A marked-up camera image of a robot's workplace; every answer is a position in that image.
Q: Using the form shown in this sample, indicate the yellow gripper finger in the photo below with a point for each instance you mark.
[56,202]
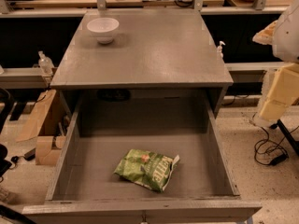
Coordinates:
[284,92]
[266,35]

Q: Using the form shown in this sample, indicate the green jalapeno chip bag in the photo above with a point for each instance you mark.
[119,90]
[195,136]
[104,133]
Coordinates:
[147,169]

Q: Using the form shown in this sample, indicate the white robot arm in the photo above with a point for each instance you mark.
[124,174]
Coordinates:
[283,36]

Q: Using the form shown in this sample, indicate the small white pump bottle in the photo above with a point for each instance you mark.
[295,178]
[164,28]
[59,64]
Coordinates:
[220,47]

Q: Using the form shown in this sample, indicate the grey wooden cabinet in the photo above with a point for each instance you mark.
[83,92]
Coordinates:
[153,48]

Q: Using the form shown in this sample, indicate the white bowl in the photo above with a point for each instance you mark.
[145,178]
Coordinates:
[103,29]

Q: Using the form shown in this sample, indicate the clear pump bottle left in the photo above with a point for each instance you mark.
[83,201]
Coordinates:
[45,63]

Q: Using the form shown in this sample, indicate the brown cardboard box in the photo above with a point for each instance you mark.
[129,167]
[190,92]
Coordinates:
[48,124]

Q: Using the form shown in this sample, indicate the black chair edge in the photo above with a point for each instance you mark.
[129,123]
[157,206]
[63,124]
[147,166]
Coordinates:
[7,102]

